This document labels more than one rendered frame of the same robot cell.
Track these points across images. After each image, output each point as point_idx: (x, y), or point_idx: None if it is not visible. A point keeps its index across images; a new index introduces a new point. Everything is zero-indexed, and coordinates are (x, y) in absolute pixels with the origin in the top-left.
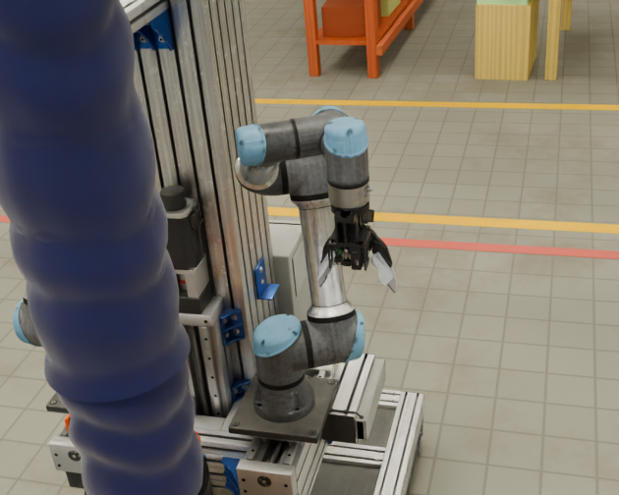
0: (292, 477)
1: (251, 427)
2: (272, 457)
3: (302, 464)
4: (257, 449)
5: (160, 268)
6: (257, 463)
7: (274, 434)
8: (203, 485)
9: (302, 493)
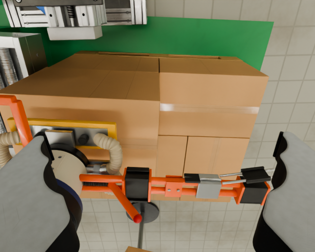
0: (96, 36)
1: (35, 2)
2: (69, 11)
3: (94, 6)
4: (53, 10)
5: None
6: (63, 30)
7: (61, 5)
8: (73, 219)
9: (102, 15)
